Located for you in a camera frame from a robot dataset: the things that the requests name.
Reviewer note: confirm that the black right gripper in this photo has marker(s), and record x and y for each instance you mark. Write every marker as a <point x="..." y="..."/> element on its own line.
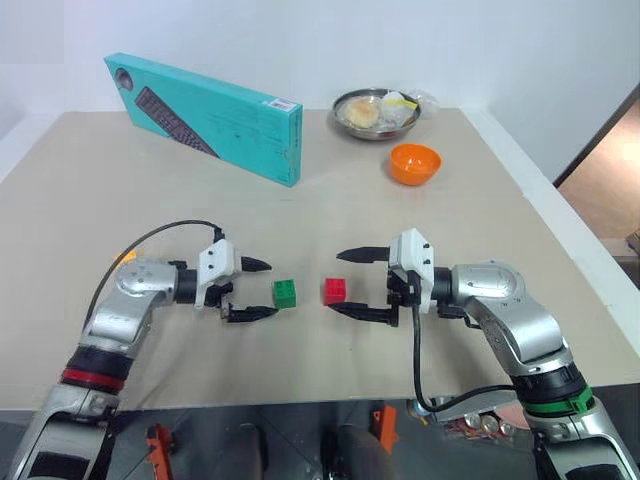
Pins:
<point x="402" y="290"/>

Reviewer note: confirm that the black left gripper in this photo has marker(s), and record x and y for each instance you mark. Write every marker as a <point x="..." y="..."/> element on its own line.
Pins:
<point x="223" y="291"/>

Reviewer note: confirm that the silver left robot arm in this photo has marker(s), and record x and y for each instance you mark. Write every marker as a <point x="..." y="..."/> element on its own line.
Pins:
<point x="131" y="290"/>

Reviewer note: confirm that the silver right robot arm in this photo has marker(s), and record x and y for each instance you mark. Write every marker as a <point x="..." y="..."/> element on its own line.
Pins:
<point x="500" y="289"/>

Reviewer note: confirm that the green toy brick cube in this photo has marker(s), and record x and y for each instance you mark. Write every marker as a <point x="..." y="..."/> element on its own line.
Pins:
<point x="285" y="294"/>

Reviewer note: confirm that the red toy brick cube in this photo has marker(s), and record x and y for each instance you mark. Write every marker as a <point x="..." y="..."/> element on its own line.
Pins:
<point x="334" y="291"/>

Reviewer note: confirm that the orange plastic bowl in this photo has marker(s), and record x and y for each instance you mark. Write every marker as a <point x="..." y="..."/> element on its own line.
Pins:
<point x="415" y="164"/>

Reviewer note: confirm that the orange clamp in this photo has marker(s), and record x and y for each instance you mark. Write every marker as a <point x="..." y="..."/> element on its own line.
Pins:
<point x="160" y="447"/>
<point x="386" y="427"/>

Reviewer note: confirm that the steel bowl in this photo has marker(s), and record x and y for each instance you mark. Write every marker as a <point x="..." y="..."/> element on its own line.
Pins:
<point x="370" y="132"/>

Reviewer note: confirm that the round bread bun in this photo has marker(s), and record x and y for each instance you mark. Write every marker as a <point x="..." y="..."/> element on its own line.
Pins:
<point x="362" y="113"/>

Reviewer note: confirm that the clear plastic food bag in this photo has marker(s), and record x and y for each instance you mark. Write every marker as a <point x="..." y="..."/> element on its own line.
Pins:
<point x="400" y="112"/>

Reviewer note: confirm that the teal keyboard box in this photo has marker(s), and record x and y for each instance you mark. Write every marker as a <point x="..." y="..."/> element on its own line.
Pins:
<point x="220" y="117"/>

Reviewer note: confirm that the silver drink can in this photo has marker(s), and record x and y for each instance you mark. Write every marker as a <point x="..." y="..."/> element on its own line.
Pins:
<point x="473" y="421"/>
<point x="491" y="425"/>

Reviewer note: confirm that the brown wooden door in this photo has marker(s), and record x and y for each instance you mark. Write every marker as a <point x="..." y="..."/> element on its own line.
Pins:
<point x="610" y="175"/>

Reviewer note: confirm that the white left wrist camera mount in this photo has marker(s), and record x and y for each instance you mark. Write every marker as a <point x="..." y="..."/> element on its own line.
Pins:
<point x="218" y="260"/>

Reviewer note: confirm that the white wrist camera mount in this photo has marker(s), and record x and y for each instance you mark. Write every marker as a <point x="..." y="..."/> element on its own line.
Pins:
<point x="412" y="252"/>
<point x="218" y="260"/>

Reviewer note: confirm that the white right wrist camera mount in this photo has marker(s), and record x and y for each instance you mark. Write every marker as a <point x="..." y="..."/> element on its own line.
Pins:
<point x="412" y="252"/>

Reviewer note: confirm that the silver metal bracket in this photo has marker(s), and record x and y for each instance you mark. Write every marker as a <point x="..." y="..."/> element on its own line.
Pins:
<point x="475" y="402"/>

